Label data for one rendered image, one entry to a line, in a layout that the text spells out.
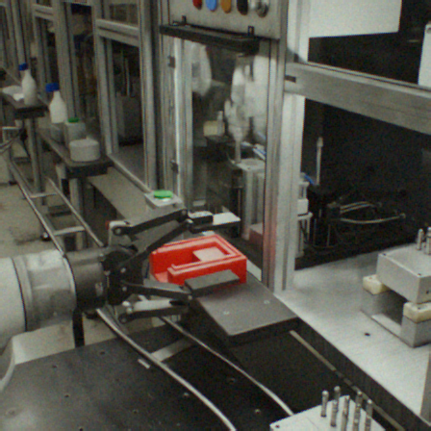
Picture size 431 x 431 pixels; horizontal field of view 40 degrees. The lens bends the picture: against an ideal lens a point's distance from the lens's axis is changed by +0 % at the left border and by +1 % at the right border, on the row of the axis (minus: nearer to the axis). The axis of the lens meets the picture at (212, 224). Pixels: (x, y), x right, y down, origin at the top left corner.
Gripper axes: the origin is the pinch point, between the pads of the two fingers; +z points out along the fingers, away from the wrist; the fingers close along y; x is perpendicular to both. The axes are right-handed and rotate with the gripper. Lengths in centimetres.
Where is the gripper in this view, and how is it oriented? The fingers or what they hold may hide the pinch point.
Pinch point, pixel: (217, 251)
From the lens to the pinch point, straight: 80.3
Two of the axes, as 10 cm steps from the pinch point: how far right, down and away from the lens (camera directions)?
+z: 8.9, -1.7, 4.1
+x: -4.5, -3.5, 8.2
